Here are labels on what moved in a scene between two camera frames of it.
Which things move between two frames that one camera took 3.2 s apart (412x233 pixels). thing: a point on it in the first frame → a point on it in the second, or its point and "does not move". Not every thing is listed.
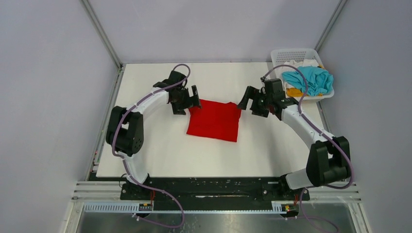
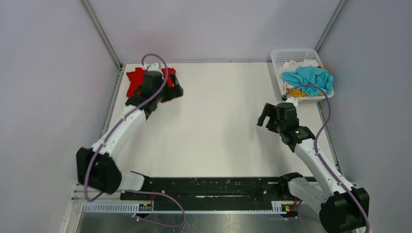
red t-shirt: (216, 120) → (136, 79)
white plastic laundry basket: (280, 57) does not move
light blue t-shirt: (318, 81) does not move
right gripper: (255, 102) → (272, 118)
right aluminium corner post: (338, 10) does not move
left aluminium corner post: (102, 34) does not move
